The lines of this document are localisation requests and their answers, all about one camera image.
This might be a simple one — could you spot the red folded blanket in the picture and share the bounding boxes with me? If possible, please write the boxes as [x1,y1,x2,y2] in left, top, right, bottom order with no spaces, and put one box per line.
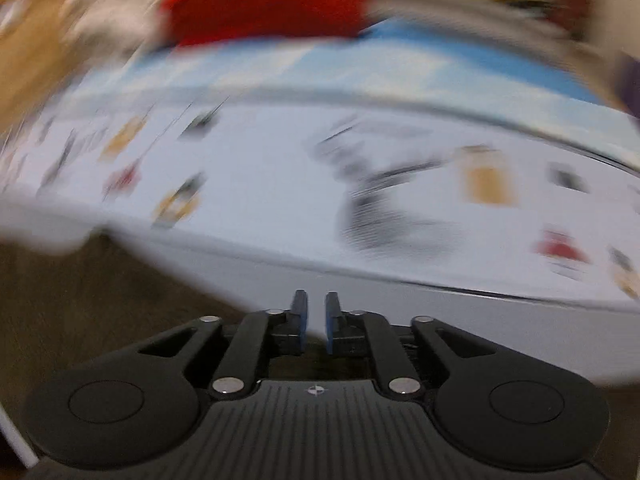
[162,0,373,47]

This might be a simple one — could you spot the red cushion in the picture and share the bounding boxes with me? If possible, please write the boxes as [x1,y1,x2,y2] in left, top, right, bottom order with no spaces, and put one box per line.
[550,0,603,38]

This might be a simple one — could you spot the brown corduroy pants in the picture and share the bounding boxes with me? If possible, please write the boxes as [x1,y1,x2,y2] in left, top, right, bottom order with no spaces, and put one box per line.
[0,230,378,463]

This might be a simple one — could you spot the wooden bed frame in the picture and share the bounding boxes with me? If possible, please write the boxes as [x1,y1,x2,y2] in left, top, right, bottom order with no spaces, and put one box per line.
[0,0,88,128]

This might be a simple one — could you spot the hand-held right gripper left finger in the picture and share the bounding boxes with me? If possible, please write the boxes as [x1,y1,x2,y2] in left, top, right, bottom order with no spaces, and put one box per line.
[117,290,309,401]

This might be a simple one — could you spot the cream fleece folded blanket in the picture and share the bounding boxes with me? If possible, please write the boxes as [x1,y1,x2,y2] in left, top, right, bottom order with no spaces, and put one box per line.
[62,0,173,53]

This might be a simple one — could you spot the purple bag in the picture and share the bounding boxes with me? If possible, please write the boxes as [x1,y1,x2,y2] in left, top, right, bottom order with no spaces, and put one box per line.
[619,54,640,117]

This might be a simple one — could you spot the light blue patterned blanket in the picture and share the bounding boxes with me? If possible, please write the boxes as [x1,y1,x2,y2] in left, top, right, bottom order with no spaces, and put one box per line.
[75,17,640,128]

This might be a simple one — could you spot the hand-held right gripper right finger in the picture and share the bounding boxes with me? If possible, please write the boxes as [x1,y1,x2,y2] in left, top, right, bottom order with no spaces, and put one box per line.
[324,290,521,401]

